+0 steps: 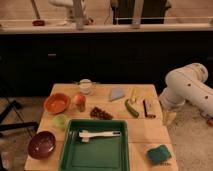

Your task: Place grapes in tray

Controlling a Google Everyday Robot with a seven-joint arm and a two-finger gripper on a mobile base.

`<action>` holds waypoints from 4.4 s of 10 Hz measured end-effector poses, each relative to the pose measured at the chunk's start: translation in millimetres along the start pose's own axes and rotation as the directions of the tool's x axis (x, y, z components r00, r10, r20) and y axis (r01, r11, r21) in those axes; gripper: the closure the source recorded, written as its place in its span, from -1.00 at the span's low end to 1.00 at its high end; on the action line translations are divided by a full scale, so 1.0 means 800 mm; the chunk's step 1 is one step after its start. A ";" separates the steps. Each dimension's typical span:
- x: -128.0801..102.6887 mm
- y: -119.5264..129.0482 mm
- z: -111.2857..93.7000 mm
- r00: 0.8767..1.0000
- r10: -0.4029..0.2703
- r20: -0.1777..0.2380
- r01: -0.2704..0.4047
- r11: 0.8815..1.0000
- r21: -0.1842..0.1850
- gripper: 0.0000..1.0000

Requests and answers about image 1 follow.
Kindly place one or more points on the black tripod legs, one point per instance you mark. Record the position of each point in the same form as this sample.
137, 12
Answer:
11, 119

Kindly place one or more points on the white spatula tool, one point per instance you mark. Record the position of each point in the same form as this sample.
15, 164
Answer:
86, 136

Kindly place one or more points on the dark red bowl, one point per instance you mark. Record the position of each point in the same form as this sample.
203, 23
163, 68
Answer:
42, 145

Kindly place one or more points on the dark red grape bunch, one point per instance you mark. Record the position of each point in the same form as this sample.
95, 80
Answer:
100, 114

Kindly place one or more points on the grey blue cloth wedge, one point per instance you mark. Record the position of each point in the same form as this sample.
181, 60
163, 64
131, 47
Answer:
116, 93

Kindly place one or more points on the orange bowl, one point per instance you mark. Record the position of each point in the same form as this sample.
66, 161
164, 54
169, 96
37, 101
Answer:
56, 103

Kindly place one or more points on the teal sponge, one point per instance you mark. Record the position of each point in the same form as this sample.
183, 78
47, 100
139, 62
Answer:
158, 155

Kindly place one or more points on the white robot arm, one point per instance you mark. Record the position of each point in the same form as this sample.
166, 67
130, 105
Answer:
186, 84

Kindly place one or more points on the light green cup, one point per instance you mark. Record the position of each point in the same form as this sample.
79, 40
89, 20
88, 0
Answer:
60, 121

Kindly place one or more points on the small red dish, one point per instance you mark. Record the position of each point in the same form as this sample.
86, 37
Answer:
38, 23

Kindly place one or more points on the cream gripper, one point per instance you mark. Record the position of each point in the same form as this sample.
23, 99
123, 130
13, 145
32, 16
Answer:
169, 116

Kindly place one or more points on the clear glass cup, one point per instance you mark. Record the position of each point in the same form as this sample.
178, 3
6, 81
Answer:
85, 86

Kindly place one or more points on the green cucumber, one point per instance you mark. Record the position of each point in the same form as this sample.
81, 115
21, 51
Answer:
130, 109

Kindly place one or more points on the green plastic tray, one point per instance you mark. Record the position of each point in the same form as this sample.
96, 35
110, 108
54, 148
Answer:
99, 153

